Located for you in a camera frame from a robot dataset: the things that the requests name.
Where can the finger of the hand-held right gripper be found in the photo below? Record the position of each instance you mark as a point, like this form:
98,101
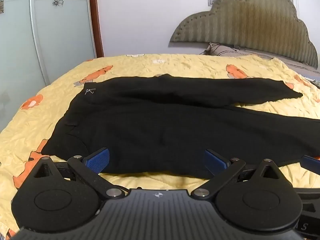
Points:
310,162

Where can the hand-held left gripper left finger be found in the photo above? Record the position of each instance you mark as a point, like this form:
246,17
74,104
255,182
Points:
100,159

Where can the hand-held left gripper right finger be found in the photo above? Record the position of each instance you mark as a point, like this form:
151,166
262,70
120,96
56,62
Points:
214,159

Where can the black pants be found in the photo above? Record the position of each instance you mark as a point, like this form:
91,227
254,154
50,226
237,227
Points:
160,130

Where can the yellow printed bed sheet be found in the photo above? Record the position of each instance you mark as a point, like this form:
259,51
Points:
190,66

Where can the grey patterned pillow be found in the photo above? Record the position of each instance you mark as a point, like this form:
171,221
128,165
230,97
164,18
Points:
235,52

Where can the frosted glass flower door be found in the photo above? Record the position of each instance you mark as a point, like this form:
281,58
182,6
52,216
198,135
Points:
47,27

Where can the olive cloud-shaped headboard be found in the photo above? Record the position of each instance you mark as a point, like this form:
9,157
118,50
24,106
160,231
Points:
252,17

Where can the brown wooden door frame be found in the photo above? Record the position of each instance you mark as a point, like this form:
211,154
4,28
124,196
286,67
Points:
98,17

